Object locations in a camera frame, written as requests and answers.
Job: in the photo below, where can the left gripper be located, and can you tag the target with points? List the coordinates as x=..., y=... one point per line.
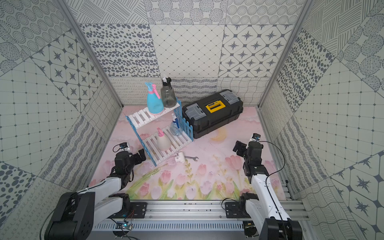
x=137, y=157

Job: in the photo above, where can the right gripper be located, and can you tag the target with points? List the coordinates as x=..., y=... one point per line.
x=242, y=147

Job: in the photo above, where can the clear spray bottle blue nozzle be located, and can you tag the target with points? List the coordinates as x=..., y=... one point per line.
x=175, y=128

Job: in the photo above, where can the teal pink spray bottle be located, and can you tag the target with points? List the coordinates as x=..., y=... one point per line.
x=154, y=101

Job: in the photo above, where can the dark smoky spray bottle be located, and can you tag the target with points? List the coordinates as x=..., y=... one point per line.
x=167, y=93

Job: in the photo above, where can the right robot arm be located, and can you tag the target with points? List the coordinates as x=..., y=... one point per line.
x=267, y=218

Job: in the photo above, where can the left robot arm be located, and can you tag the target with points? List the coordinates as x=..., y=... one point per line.
x=78, y=212

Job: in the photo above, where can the white plastic pipe fitting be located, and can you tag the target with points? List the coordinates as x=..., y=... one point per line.
x=180, y=157

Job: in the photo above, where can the silver wrench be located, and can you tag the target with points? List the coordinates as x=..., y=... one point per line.
x=192, y=158

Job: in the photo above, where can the small circuit board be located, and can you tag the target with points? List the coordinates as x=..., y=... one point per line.
x=125, y=226

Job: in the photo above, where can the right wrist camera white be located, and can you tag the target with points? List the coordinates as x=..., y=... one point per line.
x=255, y=137

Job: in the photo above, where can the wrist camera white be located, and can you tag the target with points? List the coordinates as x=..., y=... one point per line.
x=124, y=147
x=255, y=137

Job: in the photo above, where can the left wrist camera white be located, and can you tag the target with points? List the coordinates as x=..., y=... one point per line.
x=124, y=147

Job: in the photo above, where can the black toolbox yellow handle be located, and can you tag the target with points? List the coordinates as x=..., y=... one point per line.
x=210, y=113

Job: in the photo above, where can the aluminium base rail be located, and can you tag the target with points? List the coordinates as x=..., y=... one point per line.
x=175, y=215

